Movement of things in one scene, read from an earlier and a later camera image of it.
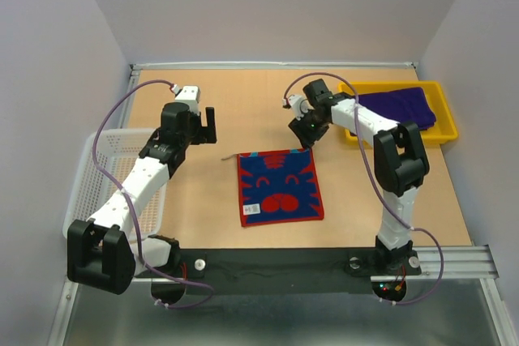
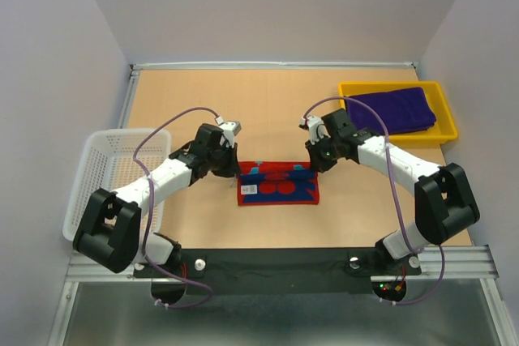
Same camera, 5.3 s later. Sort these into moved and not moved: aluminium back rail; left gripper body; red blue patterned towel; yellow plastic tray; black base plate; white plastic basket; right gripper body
Moved: left gripper body; right gripper body; red blue patterned towel
Not moved: yellow plastic tray; black base plate; aluminium back rail; white plastic basket
